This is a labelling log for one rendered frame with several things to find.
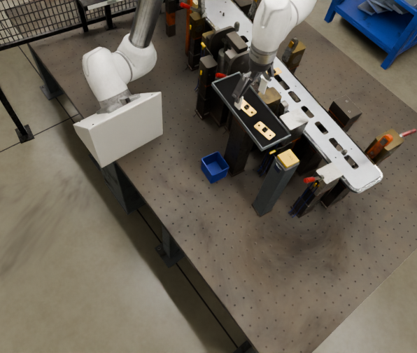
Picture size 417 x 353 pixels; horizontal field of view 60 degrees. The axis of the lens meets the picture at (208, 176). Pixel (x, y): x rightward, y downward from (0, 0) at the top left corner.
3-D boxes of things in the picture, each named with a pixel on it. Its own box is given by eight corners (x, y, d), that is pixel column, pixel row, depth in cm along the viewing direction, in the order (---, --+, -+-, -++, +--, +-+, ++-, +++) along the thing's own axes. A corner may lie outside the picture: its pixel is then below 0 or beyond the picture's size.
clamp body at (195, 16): (201, 68, 215) (206, 17, 184) (187, 73, 212) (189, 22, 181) (196, 61, 218) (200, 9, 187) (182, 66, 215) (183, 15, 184)
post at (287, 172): (272, 210, 174) (301, 164, 135) (259, 217, 171) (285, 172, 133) (263, 197, 177) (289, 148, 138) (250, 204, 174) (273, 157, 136)
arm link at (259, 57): (245, 40, 115) (242, 54, 120) (265, 57, 112) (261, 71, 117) (265, 29, 118) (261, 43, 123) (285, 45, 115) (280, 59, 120)
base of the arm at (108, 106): (112, 113, 160) (107, 101, 158) (96, 114, 178) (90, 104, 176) (145, 95, 169) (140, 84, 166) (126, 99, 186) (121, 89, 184)
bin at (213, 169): (227, 176, 181) (229, 167, 173) (210, 184, 177) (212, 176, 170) (216, 160, 185) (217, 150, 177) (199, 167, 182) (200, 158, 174)
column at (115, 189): (127, 215, 240) (113, 165, 182) (103, 182, 250) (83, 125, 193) (166, 191, 251) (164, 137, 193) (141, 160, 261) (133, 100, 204)
